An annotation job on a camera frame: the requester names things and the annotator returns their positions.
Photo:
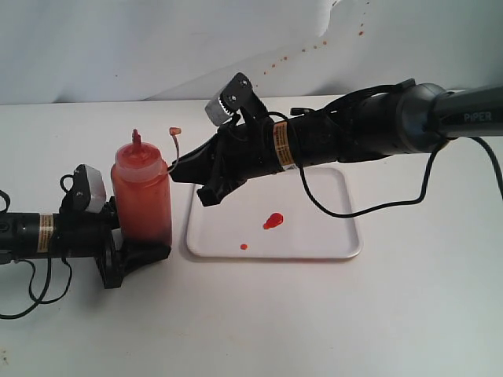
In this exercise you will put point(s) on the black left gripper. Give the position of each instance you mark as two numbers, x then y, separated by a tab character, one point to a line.
86	235

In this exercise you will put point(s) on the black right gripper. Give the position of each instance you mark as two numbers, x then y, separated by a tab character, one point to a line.
254	144

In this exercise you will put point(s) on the red sauce squeeze bottle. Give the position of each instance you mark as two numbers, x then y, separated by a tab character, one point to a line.
141	187

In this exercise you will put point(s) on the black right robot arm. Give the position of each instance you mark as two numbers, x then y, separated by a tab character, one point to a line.
366	125

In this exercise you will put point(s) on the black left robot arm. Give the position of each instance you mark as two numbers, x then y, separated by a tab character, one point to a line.
27	236

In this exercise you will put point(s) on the white rectangular tray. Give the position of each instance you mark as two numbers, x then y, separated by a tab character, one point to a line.
306	233

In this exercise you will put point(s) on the red sauce blob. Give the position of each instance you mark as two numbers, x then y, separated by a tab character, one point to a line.
273	221

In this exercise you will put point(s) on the white backdrop sheet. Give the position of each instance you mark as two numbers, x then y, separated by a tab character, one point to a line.
85	51

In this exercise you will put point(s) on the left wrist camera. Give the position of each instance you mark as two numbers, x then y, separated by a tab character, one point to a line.
84	191

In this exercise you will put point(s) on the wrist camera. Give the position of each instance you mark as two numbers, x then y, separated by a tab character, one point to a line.
84	191
233	96

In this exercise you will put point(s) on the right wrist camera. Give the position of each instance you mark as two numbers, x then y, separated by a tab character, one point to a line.
233	96

